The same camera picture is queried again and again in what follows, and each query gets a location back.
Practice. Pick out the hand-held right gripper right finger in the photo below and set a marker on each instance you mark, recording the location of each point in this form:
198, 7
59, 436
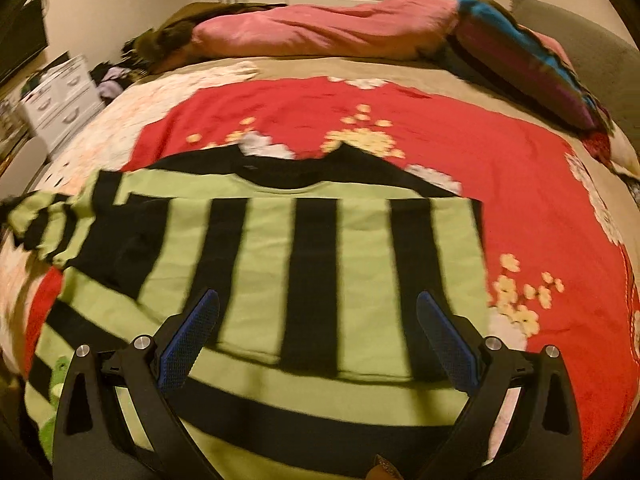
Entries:
450, 342

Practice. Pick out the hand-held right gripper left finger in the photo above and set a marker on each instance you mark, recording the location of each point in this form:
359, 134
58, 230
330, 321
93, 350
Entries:
190, 342

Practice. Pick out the yellow black striped sweater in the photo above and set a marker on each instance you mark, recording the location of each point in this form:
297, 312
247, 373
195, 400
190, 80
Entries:
265, 270

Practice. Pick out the pile of clothes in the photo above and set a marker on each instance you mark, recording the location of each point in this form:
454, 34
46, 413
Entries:
112, 85

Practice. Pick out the green plush toy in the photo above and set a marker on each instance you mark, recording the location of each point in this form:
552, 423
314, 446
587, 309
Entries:
55, 395

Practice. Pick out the red floral blanket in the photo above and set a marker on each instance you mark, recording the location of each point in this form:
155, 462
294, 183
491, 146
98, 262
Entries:
500, 185

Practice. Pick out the dark red cloth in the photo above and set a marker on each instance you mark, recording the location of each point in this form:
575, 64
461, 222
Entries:
597, 145

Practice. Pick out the cream pillow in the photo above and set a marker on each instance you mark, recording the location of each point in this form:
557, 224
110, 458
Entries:
625, 152

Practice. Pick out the white drawer unit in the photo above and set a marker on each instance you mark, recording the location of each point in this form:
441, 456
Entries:
60, 95

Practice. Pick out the colourful striped pillow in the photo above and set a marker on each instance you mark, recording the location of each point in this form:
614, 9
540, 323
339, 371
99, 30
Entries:
515, 55

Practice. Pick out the dark olive cloth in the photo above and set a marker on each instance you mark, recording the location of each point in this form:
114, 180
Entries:
170, 35

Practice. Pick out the grey quilted headboard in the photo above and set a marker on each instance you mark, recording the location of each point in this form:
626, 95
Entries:
575, 35

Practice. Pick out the pink pillow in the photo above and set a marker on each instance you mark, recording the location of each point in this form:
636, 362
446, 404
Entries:
325, 30

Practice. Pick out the black television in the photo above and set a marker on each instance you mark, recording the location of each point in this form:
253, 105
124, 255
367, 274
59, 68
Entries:
20, 40

